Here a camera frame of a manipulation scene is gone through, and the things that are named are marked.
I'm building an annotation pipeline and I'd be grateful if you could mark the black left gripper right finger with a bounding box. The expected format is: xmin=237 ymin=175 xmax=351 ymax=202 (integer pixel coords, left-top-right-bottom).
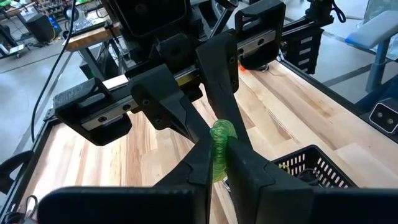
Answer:
xmin=225 ymin=138 xmax=398 ymax=224

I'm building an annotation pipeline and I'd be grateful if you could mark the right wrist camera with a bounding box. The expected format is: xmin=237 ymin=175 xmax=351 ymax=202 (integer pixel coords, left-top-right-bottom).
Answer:
xmin=106 ymin=0 xmax=192 ymax=39

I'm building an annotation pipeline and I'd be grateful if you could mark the black equipment rack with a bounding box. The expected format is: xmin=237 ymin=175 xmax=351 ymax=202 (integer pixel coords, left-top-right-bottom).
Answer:
xmin=280 ymin=26 xmax=325 ymax=75

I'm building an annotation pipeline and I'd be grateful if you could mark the long black cable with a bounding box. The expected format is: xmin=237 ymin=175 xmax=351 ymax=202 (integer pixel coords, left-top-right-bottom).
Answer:
xmin=30 ymin=0 xmax=78 ymax=144

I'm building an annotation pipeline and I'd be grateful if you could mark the yellow rubber band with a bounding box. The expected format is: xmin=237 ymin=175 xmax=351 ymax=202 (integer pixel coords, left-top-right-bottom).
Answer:
xmin=277 ymin=162 xmax=292 ymax=175

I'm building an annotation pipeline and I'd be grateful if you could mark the green coil wristband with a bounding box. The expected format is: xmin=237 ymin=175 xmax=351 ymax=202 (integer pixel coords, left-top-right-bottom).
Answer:
xmin=209 ymin=118 xmax=239 ymax=184

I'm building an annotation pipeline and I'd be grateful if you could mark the black lamp cord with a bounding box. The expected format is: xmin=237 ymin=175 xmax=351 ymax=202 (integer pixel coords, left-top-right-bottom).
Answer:
xmin=0 ymin=194 xmax=40 ymax=224

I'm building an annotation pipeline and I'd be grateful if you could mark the black speaker box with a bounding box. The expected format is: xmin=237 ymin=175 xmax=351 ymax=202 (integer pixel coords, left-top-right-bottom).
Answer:
xmin=25 ymin=12 xmax=63 ymax=44

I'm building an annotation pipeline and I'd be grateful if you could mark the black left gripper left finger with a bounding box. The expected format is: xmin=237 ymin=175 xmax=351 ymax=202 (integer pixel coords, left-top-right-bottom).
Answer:
xmin=36 ymin=136 xmax=215 ymax=224

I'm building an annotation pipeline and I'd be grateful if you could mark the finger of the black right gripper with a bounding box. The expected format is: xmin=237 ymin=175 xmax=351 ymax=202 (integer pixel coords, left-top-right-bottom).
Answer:
xmin=195 ymin=32 xmax=252 ymax=146
xmin=128 ymin=63 xmax=213 ymax=144

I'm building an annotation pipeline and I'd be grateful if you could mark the black mounted device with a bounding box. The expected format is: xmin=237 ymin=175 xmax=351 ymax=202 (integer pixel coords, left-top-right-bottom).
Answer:
xmin=305 ymin=0 xmax=346 ymax=28

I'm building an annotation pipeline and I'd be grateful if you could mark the small black depth camera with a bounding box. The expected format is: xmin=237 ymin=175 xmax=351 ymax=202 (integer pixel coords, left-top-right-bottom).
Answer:
xmin=369 ymin=97 xmax=398 ymax=136

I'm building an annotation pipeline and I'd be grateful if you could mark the blue grey chair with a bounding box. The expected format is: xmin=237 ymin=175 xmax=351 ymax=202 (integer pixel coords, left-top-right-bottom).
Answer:
xmin=344 ymin=10 xmax=398 ymax=93

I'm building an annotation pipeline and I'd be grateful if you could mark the black aluminium table frame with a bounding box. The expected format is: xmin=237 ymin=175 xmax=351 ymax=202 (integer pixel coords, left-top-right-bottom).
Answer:
xmin=0 ymin=58 xmax=398 ymax=218

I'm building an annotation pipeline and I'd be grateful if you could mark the wooden side table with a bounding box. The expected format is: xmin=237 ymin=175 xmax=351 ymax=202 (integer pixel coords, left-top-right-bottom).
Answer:
xmin=63 ymin=21 xmax=123 ymax=82

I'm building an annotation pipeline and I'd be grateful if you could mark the black plastic basket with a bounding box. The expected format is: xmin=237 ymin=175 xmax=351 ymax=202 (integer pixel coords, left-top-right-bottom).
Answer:
xmin=271 ymin=144 xmax=358 ymax=189

